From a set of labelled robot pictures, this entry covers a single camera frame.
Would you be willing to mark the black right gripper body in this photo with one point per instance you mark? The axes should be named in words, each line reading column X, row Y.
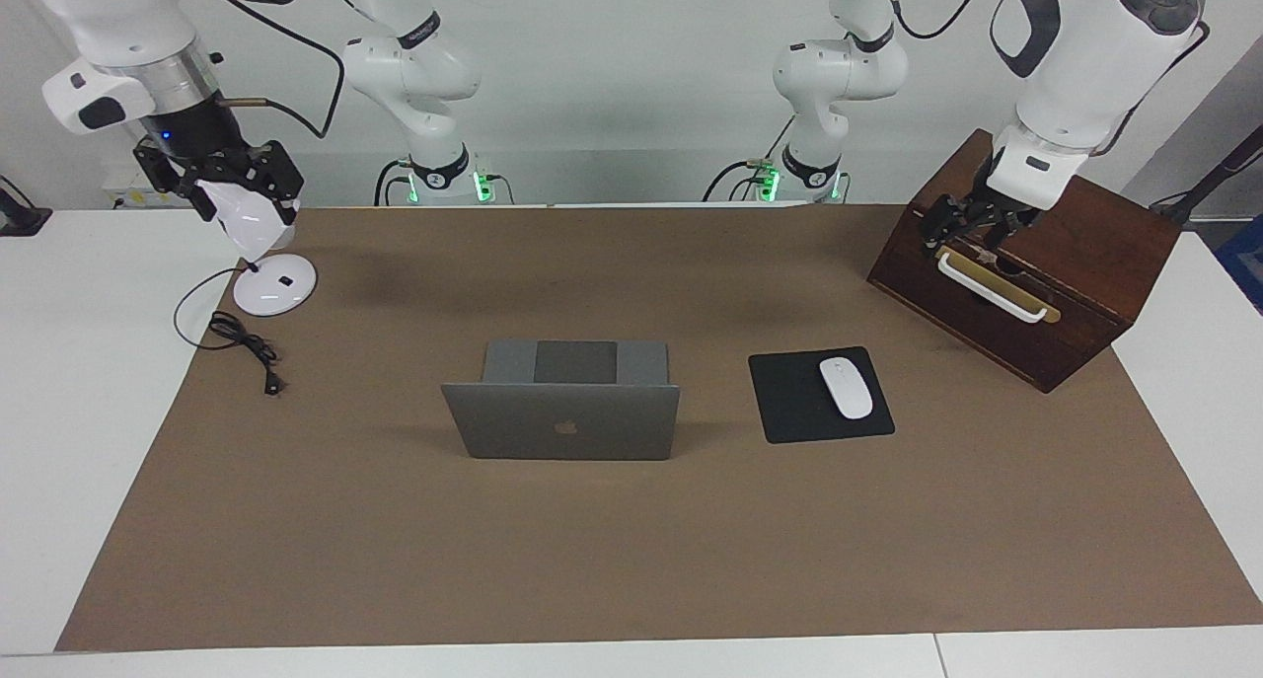
column 192, row 130

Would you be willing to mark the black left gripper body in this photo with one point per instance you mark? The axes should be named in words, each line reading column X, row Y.
column 982, row 214

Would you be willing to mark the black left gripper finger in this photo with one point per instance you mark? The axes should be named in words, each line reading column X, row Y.
column 934, row 236
column 989, row 250

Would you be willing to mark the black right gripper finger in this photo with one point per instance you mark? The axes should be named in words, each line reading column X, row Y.
column 204, row 202

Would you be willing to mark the grey apple laptop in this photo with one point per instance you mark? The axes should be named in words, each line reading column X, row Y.
column 562, row 421

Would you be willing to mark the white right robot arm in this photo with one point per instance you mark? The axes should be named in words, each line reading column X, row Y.
column 128, row 17

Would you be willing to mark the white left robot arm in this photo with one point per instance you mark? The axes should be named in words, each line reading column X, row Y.
column 1085, row 46

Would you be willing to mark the dark wooden box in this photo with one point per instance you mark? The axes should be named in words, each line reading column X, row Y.
column 1085, row 254

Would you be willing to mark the white desk lamp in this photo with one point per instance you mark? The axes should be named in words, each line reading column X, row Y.
column 274, row 283

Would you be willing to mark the white computer mouse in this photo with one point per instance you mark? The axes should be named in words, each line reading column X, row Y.
column 847, row 389

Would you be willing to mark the black table clamp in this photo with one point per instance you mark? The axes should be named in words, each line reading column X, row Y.
column 20, row 219

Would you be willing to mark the black mouse pad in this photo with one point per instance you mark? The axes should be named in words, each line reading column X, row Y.
column 789, row 402

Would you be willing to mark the black stand leg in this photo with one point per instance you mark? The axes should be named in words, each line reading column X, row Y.
column 1219, row 170

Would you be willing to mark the brown table mat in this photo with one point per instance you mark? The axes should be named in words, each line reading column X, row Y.
column 631, row 550

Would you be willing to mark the white wall power strip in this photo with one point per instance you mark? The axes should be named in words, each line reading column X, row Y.
column 133, row 197

